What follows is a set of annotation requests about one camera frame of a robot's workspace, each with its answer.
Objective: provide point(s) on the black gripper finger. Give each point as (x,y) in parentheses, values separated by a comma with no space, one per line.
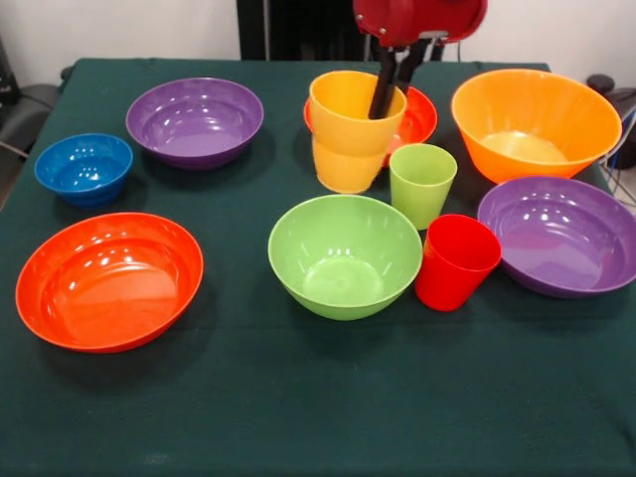
(410,69)
(382,94)

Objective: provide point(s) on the green plastic bowl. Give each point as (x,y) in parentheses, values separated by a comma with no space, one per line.
(343,258)

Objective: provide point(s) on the orange-red plastic bowl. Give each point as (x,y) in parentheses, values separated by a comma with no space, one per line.
(422,119)
(109,288)

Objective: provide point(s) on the black chair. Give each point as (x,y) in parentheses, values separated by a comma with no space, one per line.
(30,109)
(621,99)

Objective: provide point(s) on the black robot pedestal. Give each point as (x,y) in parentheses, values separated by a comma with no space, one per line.
(298,30)

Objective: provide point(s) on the small blue plastic bowl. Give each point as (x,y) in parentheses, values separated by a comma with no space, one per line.
(82,169)

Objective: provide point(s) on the green plastic cup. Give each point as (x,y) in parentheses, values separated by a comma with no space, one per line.
(422,189)

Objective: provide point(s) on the dark green tablecloth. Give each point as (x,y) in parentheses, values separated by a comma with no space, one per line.
(318,397)

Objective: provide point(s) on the yellow plastic cup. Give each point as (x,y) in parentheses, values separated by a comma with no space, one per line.
(343,149)

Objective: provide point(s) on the large orange plastic bowl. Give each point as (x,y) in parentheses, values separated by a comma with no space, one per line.
(526,114)

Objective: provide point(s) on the red plastic cup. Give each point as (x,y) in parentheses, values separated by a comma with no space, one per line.
(452,268)

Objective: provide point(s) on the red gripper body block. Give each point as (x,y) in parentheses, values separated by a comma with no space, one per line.
(417,17)

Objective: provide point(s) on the purple plastic bowl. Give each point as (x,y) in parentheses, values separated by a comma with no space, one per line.
(556,248)
(194,134)

